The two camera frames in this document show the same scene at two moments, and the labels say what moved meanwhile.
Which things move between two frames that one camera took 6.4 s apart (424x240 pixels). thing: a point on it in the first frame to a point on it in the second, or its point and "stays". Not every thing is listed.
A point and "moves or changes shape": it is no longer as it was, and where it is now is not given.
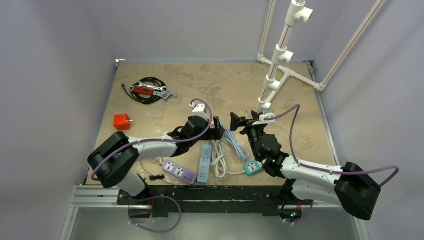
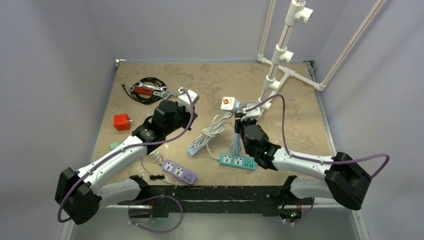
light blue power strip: (204, 163) to (192, 149)
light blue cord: (241, 150) to (236, 148)
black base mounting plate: (268, 200) stays
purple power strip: (180, 172) stays
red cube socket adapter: (122, 121) stays
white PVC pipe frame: (298, 12) stays
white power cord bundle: (219, 161) moves or changes shape
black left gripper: (216, 133) to (186, 112)
